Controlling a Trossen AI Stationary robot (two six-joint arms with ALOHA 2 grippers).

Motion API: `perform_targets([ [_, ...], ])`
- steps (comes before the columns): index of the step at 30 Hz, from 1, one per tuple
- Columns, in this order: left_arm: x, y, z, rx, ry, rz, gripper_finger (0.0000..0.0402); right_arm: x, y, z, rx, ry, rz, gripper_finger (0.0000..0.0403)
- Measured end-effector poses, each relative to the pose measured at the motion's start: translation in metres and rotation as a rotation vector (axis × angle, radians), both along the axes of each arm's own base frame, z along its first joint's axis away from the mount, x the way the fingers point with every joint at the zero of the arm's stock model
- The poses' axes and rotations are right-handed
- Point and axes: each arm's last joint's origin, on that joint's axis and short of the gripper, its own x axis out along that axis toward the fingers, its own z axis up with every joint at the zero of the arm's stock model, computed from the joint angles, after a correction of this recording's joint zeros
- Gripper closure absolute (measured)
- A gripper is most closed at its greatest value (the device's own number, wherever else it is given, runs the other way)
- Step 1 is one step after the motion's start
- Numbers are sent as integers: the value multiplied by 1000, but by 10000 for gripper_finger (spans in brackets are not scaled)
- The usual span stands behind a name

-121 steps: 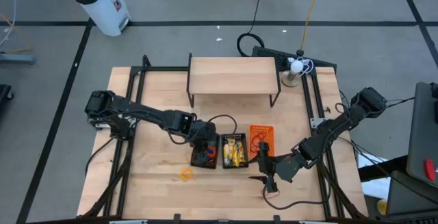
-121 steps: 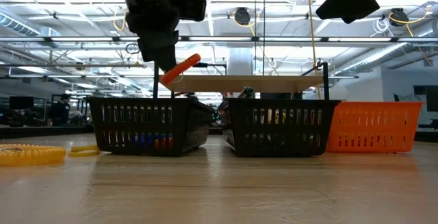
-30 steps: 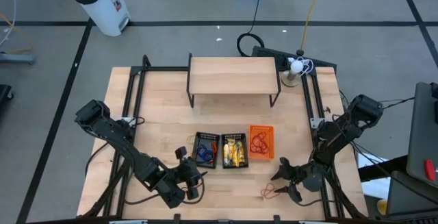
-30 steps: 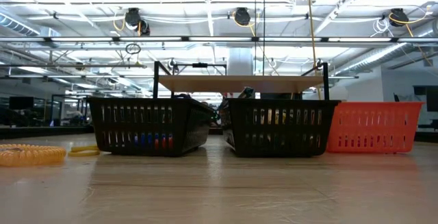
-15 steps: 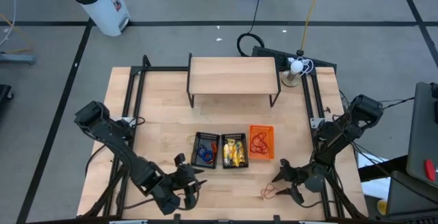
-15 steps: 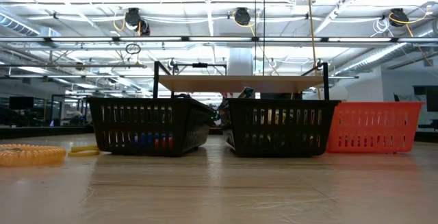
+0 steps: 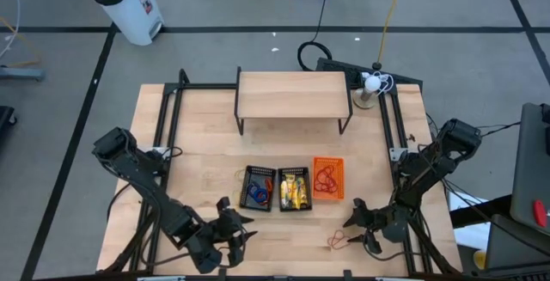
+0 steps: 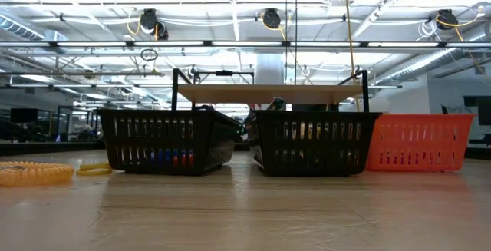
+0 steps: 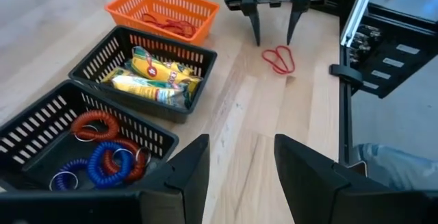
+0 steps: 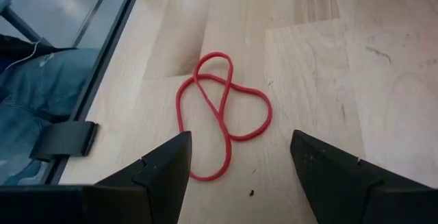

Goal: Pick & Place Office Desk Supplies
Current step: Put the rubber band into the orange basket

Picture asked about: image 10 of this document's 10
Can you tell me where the dark grey chair leg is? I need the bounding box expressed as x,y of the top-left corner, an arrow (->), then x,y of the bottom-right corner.
0,6 -> 52,47

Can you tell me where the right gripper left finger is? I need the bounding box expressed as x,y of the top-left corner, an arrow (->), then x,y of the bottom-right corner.
83,131 -> 192,224

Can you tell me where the black table edge clamp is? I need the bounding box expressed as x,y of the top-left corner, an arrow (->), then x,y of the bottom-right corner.
29,121 -> 99,162

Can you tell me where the red rubber band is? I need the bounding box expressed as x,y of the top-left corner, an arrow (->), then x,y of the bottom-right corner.
175,51 -> 274,183

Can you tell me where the person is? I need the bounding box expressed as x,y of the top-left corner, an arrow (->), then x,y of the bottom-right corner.
0,34 -> 102,187

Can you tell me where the black aluminium table frame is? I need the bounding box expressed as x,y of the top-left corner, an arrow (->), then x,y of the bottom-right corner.
44,0 -> 146,186

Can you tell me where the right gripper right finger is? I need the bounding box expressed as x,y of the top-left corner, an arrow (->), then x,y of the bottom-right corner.
290,129 -> 438,224

